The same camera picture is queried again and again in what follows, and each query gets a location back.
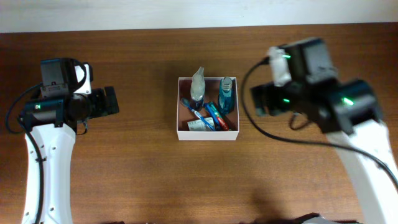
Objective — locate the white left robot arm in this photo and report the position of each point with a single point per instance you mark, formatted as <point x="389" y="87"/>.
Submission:
<point x="51" y="127"/>

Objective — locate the teal white toothpaste tube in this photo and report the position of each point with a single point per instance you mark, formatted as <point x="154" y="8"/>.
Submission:
<point x="224" y="125"/>

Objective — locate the blue white toothbrush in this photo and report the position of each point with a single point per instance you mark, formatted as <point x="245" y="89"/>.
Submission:
<point x="186" y="103"/>

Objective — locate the clear spray bottle purple liquid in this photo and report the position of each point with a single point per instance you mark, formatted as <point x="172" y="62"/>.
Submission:
<point x="197" y="90"/>

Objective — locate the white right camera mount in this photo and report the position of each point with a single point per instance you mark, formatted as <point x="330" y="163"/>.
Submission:
<point x="278" y="61"/>

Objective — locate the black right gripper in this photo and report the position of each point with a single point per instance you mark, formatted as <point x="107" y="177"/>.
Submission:
<point x="258" y="99"/>

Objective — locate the green white small tube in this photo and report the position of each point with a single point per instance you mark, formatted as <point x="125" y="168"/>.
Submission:
<point x="199" y="125"/>

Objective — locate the blue disposable razor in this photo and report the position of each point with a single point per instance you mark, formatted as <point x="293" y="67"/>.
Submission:
<point x="213" y="112"/>

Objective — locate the white cardboard box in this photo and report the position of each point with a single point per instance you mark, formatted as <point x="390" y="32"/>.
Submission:
<point x="184" y="115"/>

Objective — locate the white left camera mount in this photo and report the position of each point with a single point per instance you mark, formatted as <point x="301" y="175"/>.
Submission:
<point x="86" y="76"/>

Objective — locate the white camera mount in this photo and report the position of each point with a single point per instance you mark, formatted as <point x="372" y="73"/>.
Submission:
<point x="278" y="61"/>
<point x="86" y="76"/>

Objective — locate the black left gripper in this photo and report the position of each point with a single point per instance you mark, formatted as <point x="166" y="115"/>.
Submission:
<point x="111" y="99"/>

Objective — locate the blue mouthwash bottle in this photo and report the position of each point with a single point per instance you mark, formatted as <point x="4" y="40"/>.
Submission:
<point x="225" y="97"/>

